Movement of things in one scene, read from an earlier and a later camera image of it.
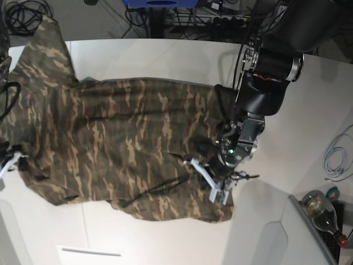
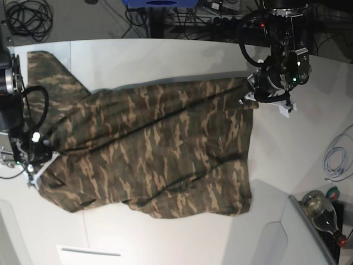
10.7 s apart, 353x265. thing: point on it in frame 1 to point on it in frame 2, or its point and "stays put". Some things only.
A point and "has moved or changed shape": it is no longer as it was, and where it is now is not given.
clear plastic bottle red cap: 324,215 stays put
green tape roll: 333,193 stays put
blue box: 161,3 stays put
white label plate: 70,255 stays put
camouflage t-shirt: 131,142 has moved or changed shape
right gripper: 221,185 to 267,85
